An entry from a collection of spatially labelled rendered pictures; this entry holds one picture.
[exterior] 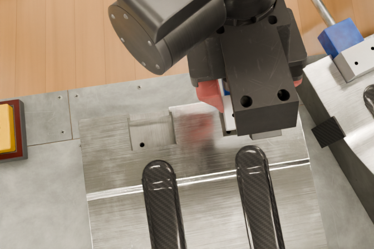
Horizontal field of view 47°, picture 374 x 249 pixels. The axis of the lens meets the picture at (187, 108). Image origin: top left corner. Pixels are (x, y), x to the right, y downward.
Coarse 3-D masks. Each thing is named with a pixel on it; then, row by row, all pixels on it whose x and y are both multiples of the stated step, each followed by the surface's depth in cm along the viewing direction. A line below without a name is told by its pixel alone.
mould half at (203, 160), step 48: (96, 144) 50; (192, 144) 50; (240, 144) 51; (288, 144) 51; (96, 192) 48; (192, 192) 49; (288, 192) 50; (96, 240) 48; (144, 240) 48; (192, 240) 48; (240, 240) 48; (288, 240) 49
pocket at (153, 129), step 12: (132, 120) 52; (144, 120) 53; (156, 120) 54; (168, 120) 54; (132, 132) 53; (144, 132) 53; (156, 132) 53; (168, 132) 53; (132, 144) 53; (144, 144) 53; (156, 144) 53; (168, 144) 53
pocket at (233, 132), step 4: (220, 112) 54; (220, 116) 54; (220, 120) 54; (224, 124) 54; (224, 128) 54; (224, 132) 54; (228, 132) 55; (232, 132) 54; (236, 132) 54; (224, 136) 53
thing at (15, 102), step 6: (0, 102) 58; (6, 102) 58; (12, 102) 58; (18, 102) 58; (18, 108) 57; (18, 114) 57; (18, 120) 57; (18, 126) 57; (18, 132) 57; (18, 138) 56; (18, 144) 56; (18, 150) 56; (0, 156) 56; (6, 156) 56; (12, 156) 56; (18, 156) 56
